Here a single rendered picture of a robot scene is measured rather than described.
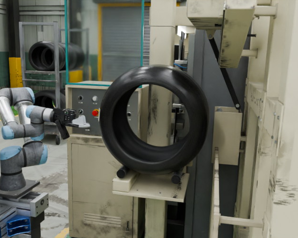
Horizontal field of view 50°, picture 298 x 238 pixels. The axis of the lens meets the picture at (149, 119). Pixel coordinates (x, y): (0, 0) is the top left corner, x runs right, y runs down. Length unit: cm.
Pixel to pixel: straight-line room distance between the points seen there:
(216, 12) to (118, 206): 165
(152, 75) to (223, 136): 57
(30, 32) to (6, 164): 1129
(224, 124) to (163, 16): 69
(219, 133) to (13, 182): 120
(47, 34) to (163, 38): 1097
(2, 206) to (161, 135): 100
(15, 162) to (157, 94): 90
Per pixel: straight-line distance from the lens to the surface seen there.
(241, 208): 201
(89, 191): 249
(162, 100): 190
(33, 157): 201
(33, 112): 187
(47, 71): 538
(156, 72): 153
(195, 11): 125
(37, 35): 1296
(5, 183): 203
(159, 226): 217
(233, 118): 182
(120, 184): 168
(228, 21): 122
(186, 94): 151
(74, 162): 246
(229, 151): 187
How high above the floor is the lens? 151
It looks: 12 degrees down
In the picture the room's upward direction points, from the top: 2 degrees clockwise
